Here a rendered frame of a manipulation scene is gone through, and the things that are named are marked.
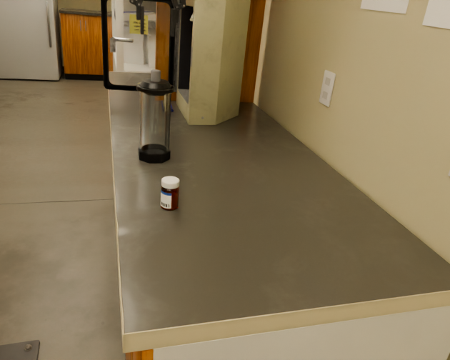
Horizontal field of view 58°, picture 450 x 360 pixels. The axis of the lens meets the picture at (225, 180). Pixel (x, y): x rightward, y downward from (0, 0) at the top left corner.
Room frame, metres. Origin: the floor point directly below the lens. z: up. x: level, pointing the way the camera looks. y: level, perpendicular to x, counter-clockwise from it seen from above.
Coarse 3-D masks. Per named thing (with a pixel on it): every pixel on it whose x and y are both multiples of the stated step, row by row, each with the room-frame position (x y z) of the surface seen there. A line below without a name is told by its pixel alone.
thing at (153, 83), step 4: (152, 72) 1.16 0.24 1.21; (156, 72) 1.16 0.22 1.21; (160, 72) 1.17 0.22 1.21; (152, 76) 1.16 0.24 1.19; (156, 76) 1.16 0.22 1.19; (160, 76) 1.17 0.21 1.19; (144, 80) 1.17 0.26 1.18; (148, 80) 1.17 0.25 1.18; (152, 80) 1.16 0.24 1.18; (156, 80) 1.16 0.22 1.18; (160, 80) 1.17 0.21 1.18; (164, 80) 1.19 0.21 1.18; (140, 84) 1.15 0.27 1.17; (144, 84) 1.14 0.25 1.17; (148, 84) 1.14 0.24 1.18; (152, 84) 1.14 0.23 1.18; (156, 84) 1.14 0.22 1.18; (160, 84) 1.14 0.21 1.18; (164, 84) 1.15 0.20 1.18; (168, 84) 1.16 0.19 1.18; (148, 88) 1.13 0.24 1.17; (152, 88) 1.13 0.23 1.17; (156, 88) 1.13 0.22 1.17; (160, 88) 1.14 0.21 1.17; (164, 88) 1.14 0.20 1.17; (168, 88) 1.15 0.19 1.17
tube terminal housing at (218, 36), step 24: (192, 0) 1.59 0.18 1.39; (216, 0) 1.56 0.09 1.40; (240, 0) 1.67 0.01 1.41; (216, 24) 1.57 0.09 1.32; (240, 24) 1.69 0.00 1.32; (216, 48) 1.57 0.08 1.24; (240, 48) 1.71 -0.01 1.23; (192, 72) 1.54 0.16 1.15; (216, 72) 1.57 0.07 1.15; (240, 72) 1.73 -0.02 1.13; (192, 96) 1.54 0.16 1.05; (216, 96) 1.57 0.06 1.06; (192, 120) 1.55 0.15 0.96; (216, 120) 1.58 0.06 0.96
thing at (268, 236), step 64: (128, 128) 1.43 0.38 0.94; (192, 128) 1.51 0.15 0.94; (256, 128) 1.59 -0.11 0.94; (128, 192) 0.93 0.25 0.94; (192, 192) 0.96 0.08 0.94; (256, 192) 1.00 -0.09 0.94; (320, 192) 1.04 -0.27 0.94; (128, 256) 0.66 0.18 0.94; (192, 256) 0.68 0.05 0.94; (256, 256) 0.70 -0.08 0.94; (320, 256) 0.72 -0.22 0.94; (384, 256) 0.75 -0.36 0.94; (128, 320) 0.49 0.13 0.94; (192, 320) 0.50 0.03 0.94; (256, 320) 0.53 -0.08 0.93; (320, 320) 0.57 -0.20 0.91
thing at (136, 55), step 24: (120, 0) 1.79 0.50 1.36; (120, 24) 1.79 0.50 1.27; (144, 24) 1.80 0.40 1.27; (168, 24) 1.82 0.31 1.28; (120, 48) 1.79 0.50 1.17; (144, 48) 1.80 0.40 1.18; (168, 48) 1.82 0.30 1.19; (120, 72) 1.79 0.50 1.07; (144, 72) 1.80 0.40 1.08; (168, 72) 1.82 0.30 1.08
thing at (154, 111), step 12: (144, 96) 1.13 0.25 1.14; (156, 96) 1.13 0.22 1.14; (168, 96) 1.15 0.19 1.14; (144, 108) 1.13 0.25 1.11; (156, 108) 1.13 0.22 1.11; (168, 108) 1.16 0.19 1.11; (144, 120) 1.13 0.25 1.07; (156, 120) 1.13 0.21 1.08; (168, 120) 1.16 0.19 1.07; (144, 132) 1.13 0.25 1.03; (156, 132) 1.13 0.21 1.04; (168, 132) 1.16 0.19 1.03; (144, 144) 1.13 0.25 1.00; (156, 144) 1.13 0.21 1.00; (168, 144) 1.16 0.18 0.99
